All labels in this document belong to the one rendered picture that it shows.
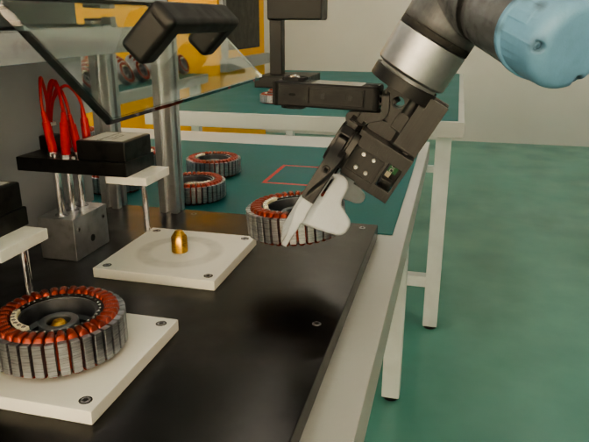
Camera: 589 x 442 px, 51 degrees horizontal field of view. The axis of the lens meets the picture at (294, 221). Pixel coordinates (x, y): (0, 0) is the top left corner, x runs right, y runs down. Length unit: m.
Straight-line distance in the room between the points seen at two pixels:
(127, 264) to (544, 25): 0.50
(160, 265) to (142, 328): 0.15
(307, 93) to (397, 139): 0.10
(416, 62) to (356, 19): 5.20
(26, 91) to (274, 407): 0.59
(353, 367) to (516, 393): 1.44
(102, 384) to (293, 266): 0.31
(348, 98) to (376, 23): 5.14
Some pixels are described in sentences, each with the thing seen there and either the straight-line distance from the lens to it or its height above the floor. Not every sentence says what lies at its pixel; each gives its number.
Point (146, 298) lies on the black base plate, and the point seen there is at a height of 0.77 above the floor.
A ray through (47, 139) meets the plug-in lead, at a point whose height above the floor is 0.92.
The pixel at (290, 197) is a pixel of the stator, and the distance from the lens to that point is 0.72.
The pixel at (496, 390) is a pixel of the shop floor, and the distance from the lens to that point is 1.99.
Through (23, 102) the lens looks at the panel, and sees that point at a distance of 0.92.
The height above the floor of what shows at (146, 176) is 0.88.
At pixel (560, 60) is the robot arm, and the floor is 1.02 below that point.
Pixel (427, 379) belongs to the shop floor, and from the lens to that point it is 1.99.
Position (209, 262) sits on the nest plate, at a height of 0.78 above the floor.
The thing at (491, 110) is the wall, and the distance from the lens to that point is 5.79.
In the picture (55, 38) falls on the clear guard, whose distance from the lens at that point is 0.34.
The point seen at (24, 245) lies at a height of 0.88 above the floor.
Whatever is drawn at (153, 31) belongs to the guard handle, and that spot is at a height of 1.05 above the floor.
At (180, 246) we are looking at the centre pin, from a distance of 0.76.
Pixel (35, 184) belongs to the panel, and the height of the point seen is 0.83.
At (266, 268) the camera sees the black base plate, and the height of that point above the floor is 0.77.
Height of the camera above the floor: 1.05
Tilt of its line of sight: 18 degrees down
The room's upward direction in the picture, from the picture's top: straight up
